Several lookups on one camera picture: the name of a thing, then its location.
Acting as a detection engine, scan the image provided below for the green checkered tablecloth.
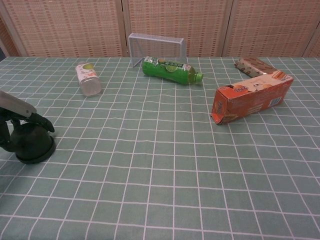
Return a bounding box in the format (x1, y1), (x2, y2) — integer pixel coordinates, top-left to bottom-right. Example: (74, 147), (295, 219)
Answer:
(0, 56), (320, 240)

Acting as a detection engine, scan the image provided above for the green tea plastic bottle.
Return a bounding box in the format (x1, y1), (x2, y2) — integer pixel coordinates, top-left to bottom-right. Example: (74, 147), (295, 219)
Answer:
(141, 55), (205, 86)

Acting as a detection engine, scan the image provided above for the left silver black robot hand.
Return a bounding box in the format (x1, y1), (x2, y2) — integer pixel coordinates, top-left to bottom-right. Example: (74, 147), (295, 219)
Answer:
(0, 90), (55, 152)

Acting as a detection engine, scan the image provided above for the clear bottle with white label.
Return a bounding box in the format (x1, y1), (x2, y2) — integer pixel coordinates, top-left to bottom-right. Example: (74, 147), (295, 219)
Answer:
(75, 60), (103, 98)

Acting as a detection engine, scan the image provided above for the woven bamboo folding screen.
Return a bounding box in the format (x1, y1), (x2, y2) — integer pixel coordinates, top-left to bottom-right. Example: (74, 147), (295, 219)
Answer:
(0, 0), (320, 58)

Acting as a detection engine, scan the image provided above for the white metal mesh rack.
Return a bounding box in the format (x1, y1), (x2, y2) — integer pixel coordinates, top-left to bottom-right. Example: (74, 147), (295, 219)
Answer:
(127, 32), (187, 68)

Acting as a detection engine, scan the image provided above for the red patterned snack pack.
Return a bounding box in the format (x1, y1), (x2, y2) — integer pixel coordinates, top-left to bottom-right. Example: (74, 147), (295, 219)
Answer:
(234, 57), (276, 79)

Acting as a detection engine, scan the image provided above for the small black round object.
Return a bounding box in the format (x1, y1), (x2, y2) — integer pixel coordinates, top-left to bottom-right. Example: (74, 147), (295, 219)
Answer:
(15, 141), (56, 165)

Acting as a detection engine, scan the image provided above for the orange juice carton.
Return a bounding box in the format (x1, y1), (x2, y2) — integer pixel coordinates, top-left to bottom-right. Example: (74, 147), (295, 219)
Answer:
(210, 70), (295, 125)

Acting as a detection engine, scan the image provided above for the dark green bowl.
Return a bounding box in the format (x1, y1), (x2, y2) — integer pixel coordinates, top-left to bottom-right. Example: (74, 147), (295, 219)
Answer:
(9, 121), (52, 160)

